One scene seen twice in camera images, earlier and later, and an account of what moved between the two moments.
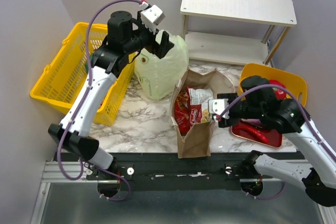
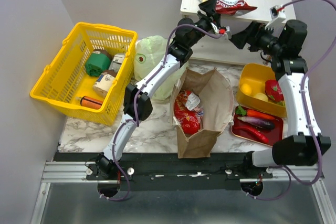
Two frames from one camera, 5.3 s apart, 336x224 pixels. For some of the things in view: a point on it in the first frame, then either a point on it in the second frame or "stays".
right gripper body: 241,108 -> 264,40
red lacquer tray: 275,139 stays
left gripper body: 143,38 -> 205,23
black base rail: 166,172 stays
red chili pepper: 256,134 stays
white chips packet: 199,109 -> 228,2
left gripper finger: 165,45 -> 209,7
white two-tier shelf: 276,10 stays
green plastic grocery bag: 158,78 stays
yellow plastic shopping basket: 57,84 stays
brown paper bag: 198,145 stays
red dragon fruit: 280,94 stays
